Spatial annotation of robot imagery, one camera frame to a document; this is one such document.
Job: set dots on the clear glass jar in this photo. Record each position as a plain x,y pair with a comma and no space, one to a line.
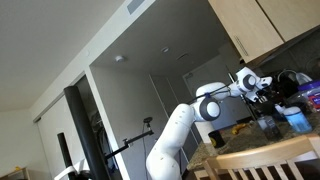
270,128

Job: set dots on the white bent bar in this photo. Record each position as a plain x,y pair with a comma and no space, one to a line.
68,171

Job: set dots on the plain beige cabinet door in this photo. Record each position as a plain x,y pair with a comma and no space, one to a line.
296,15

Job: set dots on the blue container white lid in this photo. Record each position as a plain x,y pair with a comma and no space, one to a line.
298,120

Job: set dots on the wooden chair back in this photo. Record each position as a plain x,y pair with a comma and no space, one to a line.
266,155

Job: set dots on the yellow banana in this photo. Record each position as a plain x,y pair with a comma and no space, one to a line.
239,128

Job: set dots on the clear jar purple lid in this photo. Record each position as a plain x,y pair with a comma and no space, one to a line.
311,96

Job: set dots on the wooden side furniture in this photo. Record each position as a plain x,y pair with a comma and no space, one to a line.
15,176

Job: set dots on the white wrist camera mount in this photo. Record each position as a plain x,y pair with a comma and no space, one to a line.
266,82

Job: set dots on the black coffee machine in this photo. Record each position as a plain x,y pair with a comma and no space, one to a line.
288,90

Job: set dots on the beige cabinet door with vent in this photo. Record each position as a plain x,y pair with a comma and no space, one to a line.
245,26

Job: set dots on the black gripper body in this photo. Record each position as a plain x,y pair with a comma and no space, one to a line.
269,94

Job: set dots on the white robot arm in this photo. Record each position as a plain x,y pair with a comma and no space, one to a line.
173,140

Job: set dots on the clear pitcher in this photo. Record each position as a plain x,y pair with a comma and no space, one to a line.
301,78

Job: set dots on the short black pole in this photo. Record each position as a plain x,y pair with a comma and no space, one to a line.
65,153

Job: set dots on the black mug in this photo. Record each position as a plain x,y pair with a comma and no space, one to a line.
216,139

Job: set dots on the tall black pole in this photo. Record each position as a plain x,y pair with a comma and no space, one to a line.
86,133

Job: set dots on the black camera on tripod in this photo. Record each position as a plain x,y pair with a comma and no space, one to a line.
147,120

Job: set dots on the grey ceiling vent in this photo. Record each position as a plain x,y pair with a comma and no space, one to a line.
136,6

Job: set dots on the white smoke detector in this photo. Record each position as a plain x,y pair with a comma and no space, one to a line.
120,59

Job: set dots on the round ceiling light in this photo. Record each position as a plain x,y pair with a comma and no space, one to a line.
165,50

